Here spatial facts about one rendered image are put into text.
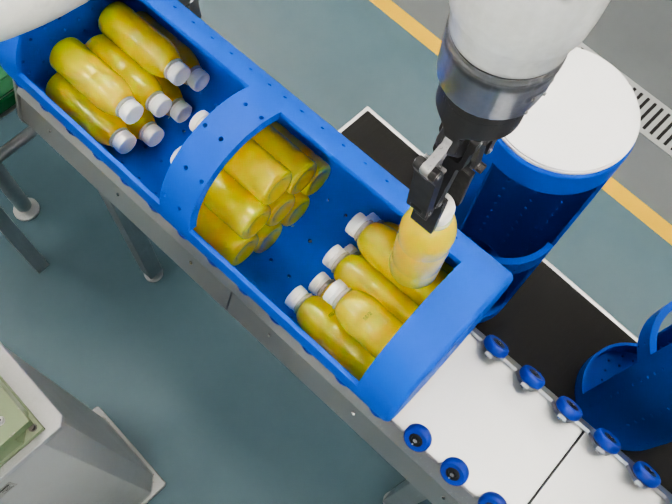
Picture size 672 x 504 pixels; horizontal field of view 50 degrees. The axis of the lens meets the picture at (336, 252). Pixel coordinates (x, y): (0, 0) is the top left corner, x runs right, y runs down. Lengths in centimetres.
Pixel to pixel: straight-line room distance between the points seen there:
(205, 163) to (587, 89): 73
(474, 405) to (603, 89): 62
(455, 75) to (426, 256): 33
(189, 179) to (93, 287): 131
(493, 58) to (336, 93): 210
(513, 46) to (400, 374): 57
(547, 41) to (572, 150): 86
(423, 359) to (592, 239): 161
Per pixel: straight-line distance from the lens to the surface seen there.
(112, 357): 226
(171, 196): 110
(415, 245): 82
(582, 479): 128
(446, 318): 95
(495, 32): 49
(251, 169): 110
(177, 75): 127
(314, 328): 111
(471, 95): 56
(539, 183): 136
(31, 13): 47
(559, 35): 49
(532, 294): 220
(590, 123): 139
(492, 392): 126
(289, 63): 267
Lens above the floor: 212
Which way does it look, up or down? 67 degrees down
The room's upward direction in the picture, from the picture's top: 7 degrees clockwise
